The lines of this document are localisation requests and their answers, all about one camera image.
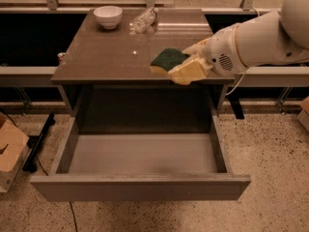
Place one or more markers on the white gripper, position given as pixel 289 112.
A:
pixel 221 52

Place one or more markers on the green and yellow sponge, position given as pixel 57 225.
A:
pixel 166 60

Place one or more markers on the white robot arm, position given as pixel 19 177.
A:
pixel 276 38

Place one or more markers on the grey cabinet with glossy top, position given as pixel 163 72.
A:
pixel 107 79

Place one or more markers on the open grey top drawer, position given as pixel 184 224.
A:
pixel 141 167

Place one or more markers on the crumpled clear plastic bottle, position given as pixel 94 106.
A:
pixel 144 20

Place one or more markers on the white ceramic bowl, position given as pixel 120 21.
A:
pixel 108 17

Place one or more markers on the small can behind cabinet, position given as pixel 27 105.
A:
pixel 61 56

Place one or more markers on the black bar on floor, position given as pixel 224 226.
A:
pixel 35 143

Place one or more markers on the cardboard box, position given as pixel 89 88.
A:
pixel 13 150

